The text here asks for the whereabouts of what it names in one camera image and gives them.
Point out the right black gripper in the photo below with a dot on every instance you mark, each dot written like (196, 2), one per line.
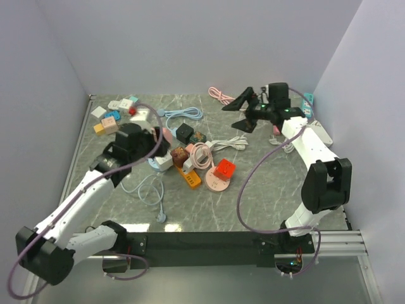
(249, 124)

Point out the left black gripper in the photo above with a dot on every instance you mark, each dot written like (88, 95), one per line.
(149, 134)

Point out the brown cube socket adapter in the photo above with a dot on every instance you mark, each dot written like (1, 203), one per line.
(179, 156)

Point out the red cube socket adapter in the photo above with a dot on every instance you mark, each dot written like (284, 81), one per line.
(224, 170)

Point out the orange power strip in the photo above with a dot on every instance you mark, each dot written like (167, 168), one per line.
(192, 179)

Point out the pink cube socket adapter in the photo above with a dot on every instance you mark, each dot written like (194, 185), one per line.
(166, 135)

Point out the pink round power strip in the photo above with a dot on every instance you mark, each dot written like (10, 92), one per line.
(213, 183)

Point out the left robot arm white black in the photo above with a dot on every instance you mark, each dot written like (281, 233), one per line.
(49, 250)

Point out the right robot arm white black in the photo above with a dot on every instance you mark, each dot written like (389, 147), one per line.
(327, 185)

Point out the white cube socket adapter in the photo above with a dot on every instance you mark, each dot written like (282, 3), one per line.
(164, 162)

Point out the black cube socket adapter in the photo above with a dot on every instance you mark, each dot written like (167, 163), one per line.
(184, 133)

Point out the pink long power strip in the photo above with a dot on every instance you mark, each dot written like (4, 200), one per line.
(220, 96)

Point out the small blue adapter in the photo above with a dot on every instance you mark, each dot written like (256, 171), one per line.
(115, 114)

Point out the pink triangular power strip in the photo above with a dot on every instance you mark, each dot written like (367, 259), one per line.
(276, 131)

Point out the beige pink cube adapter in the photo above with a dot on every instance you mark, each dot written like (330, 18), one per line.
(110, 125)

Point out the white teal cube adapter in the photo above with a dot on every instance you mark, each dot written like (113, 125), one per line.
(126, 103)

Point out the yellow cube adapter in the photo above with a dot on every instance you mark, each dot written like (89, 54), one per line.
(99, 129)

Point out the white double adapter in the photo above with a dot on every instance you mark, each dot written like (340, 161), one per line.
(114, 105)

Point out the light blue long power strip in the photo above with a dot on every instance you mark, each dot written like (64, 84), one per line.
(192, 113)

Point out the dark green cube adapter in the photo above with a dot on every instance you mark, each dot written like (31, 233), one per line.
(197, 137)

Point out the light blue round power strip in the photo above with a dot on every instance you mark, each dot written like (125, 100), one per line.
(151, 192)

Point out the small white flat adapter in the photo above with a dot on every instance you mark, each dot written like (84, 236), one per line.
(98, 112)

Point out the teal power strip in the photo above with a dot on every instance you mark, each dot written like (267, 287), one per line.
(307, 105)

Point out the white triangular power strip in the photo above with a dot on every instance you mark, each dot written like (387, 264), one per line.
(321, 132)

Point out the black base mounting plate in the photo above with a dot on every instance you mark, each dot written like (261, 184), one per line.
(142, 250)

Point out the aluminium rail frame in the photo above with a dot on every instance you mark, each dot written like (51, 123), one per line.
(332, 244)

